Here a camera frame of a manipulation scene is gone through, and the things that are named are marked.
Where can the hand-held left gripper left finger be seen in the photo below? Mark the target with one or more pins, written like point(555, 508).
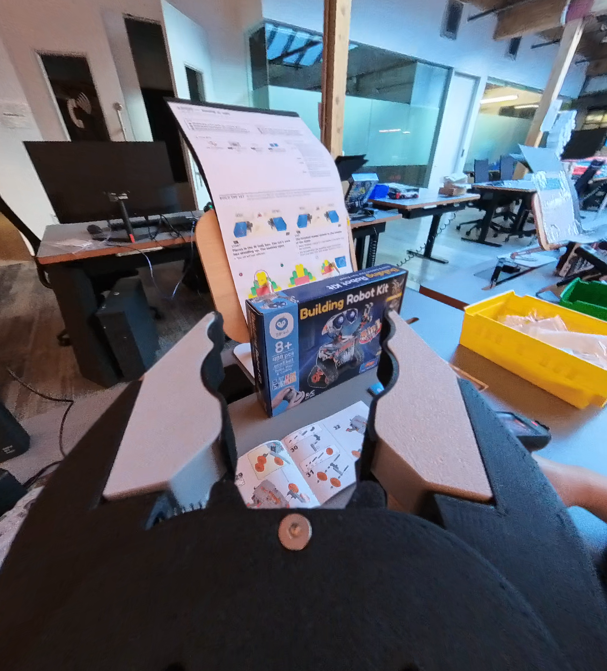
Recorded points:
point(172, 419)

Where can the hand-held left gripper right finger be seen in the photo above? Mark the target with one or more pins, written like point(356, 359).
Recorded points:
point(429, 424)

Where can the person's right forearm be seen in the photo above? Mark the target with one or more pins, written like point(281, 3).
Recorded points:
point(586, 487)

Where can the grey desk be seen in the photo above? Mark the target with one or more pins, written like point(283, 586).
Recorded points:
point(570, 435)

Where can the wood-edged monitor desk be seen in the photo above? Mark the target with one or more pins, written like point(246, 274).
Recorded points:
point(73, 246)

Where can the yellow plastic bin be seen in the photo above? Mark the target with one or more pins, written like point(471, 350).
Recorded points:
point(518, 346)

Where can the black computer tower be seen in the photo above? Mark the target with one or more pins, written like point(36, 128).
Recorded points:
point(130, 330)

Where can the clear plastic bags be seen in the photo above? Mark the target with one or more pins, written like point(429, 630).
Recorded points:
point(570, 335)

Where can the white instruction booklet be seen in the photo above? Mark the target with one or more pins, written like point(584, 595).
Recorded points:
point(303, 461)

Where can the blue robot kit box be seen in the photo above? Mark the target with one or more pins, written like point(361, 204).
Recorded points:
point(308, 356)

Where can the wooden display stand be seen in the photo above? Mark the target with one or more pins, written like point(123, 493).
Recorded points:
point(219, 283)

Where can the green plastic bin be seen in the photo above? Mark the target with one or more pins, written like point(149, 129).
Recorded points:
point(602, 301)

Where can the cardboard figure stand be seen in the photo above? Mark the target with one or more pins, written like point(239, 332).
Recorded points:
point(557, 204)

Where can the black computer monitor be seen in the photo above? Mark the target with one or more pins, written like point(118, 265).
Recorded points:
point(109, 178)

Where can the white printed sheet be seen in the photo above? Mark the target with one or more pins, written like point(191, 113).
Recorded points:
point(267, 183)

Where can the black phone sign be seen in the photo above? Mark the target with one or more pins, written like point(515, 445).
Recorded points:
point(78, 105)

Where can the wooden pillar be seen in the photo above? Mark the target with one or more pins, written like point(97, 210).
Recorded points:
point(335, 78)

